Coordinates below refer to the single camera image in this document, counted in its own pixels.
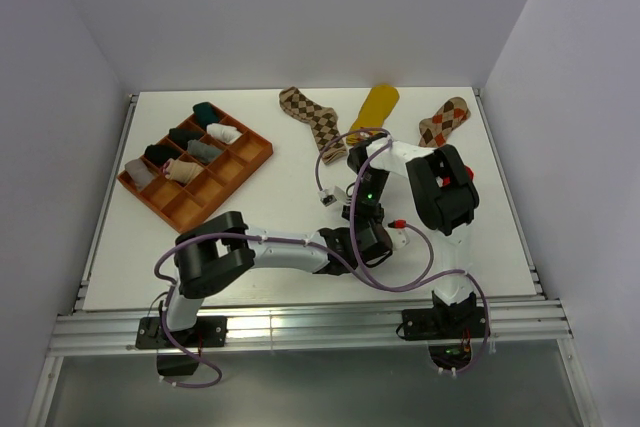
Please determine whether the taupe sock with red cuff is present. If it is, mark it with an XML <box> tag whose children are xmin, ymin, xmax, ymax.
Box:
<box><xmin>125</xmin><ymin>158</ymin><xmax>157</xmax><ymax>192</ymax></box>

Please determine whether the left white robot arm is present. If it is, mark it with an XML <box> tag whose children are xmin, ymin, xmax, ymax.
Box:
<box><xmin>154</xmin><ymin>211</ymin><xmax>394</xmax><ymax>346</ymax></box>

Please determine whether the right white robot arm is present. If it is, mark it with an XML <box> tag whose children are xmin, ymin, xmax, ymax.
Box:
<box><xmin>343</xmin><ymin>133</ymin><xmax>484</xmax><ymax>337</ymax></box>

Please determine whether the brown argyle sock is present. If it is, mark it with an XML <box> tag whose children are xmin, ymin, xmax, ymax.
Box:
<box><xmin>279</xmin><ymin>87</ymin><xmax>347</xmax><ymax>165</ymax></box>

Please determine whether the orange argyle sock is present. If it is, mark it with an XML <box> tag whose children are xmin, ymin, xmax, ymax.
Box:
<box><xmin>419</xmin><ymin>97</ymin><xmax>471</xmax><ymax>148</ymax></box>

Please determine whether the yellow sock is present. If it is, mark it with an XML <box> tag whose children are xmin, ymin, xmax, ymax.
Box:
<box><xmin>346</xmin><ymin>84</ymin><xmax>400</xmax><ymax>146</ymax></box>

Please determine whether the white rolled sock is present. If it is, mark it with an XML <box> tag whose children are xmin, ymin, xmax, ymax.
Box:
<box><xmin>206</xmin><ymin>123</ymin><xmax>242</xmax><ymax>145</ymax></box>

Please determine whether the orange compartment tray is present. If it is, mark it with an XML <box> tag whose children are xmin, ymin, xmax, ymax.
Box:
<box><xmin>117</xmin><ymin>103</ymin><xmax>273</xmax><ymax>233</ymax></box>

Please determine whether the grey rolled sock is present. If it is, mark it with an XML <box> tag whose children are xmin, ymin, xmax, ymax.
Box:
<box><xmin>187</xmin><ymin>140</ymin><xmax>223</xmax><ymax>164</ymax></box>

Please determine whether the beige pink rolled sock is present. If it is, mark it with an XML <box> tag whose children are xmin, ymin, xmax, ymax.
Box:
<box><xmin>161</xmin><ymin>159</ymin><xmax>204</xmax><ymax>185</ymax></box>

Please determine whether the dark green rolled sock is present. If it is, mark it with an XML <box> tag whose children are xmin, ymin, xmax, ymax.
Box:
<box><xmin>192</xmin><ymin>102</ymin><xmax>219</xmax><ymax>129</ymax></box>

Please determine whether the black rolled sock upper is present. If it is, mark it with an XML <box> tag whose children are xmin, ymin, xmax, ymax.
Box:
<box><xmin>168</xmin><ymin>128</ymin><xmax>204</xmax><ymax>150</ymax></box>

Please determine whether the black rolled sock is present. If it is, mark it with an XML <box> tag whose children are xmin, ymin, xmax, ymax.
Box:
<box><xmin>168</xmin><ymin>128</ymin><xmax>204</xmax><ymax>150</ymax></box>
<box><xmin>144</xmin><ymin>144</ymin><xmax>181</xmax><ymax>167</ymax></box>

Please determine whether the black rolled sock lower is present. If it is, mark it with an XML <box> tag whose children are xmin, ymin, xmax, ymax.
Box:
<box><xmin>144</xmin><ymin>144</ymin><xmax>181</xmax><ymax>167</ymax></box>

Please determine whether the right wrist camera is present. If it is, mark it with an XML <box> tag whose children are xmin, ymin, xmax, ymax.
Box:
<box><xmin>318</xmin><ymin>186</ymin><xmax>351</xmax><ymax>207</ymax></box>

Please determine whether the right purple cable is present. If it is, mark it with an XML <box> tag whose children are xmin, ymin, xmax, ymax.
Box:
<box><xmin>314</xmin><ymin>127</ymin><xmax>494</xmax><ymax>378</ymax></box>

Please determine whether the purple cable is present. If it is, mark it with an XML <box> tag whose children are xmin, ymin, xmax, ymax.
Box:
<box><xmin>314</xmin><ymin>127</ymin><xmax>494</xmax><ymax>378</ymax></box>
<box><xmin>153</xmin><ymin>219</ymin><xmax>435</xmax><ymax>389</ymax></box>

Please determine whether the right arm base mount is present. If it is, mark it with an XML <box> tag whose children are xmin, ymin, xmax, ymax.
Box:
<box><xmin>401</xmin><ymin>307</ymin><xmax>488</xmax><ymax>341</ymax></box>

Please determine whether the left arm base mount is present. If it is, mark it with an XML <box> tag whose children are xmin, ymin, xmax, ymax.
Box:
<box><xmin>135</xmin><ymin>316</ymin><xmax>227</xmax><ymax>350</ymax></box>

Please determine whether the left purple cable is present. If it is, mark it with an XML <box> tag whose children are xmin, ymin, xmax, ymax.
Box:
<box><xmin>153</xmin><ymin>219</ymin><xmax>435</xmax><ymax>389</ymax></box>

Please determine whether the black box under rail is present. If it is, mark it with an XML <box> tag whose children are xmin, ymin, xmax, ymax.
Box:
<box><xmin>156</xmin><ymin>354</ymin><xmax>199</xmax><ymax>378</ymax></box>

